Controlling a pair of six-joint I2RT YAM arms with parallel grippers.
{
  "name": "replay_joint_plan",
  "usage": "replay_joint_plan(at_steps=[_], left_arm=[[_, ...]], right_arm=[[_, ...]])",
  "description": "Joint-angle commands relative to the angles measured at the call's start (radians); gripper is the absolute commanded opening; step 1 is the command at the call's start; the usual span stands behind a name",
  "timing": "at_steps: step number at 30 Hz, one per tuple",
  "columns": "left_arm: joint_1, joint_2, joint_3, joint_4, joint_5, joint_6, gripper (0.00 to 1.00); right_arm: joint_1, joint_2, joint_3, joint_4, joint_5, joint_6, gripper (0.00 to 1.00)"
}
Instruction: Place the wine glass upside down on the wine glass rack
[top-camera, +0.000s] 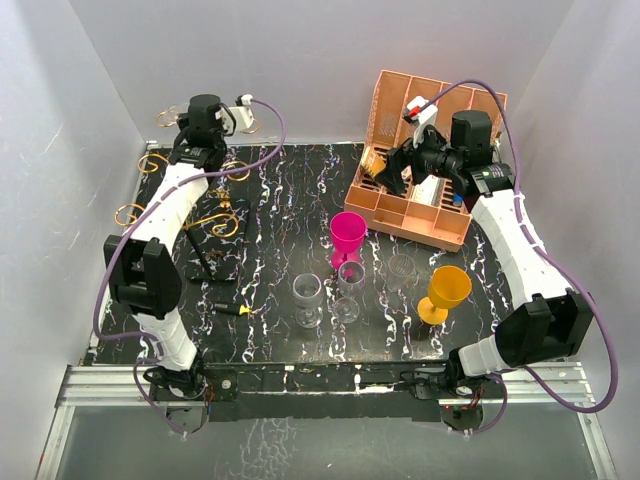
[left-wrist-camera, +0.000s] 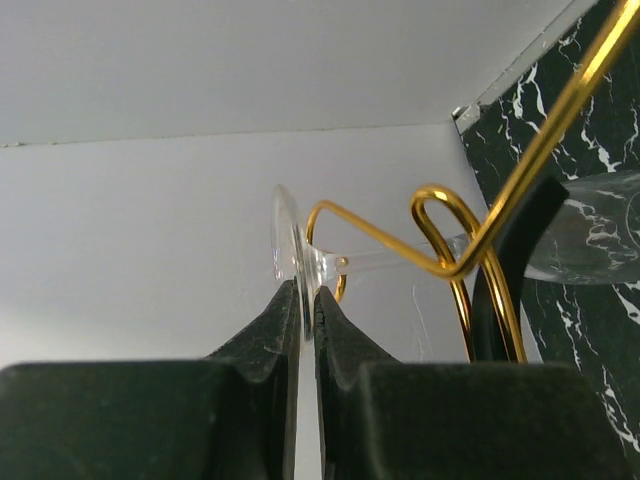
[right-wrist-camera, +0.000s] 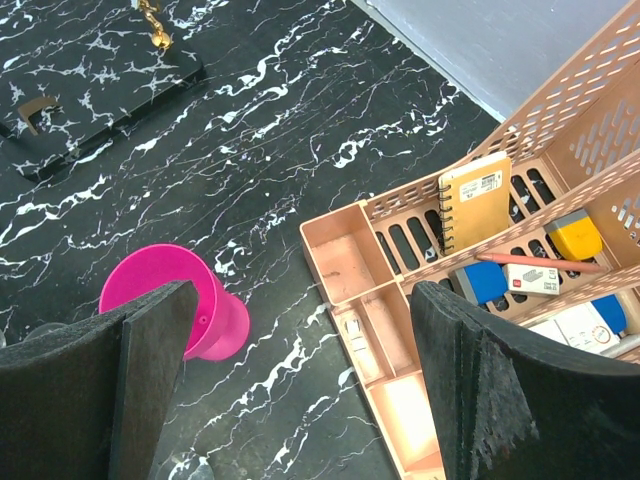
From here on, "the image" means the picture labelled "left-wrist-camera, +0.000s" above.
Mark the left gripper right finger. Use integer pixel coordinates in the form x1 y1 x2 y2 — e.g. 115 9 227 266
314 288 635 479

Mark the gold wire wine glass rack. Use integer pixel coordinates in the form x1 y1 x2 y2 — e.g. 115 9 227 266
305 1 639 364

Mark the clear wine glass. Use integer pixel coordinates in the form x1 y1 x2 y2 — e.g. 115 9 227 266
269 168 640 480

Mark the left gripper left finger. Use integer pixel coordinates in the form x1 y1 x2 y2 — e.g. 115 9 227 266
1 281 300 479

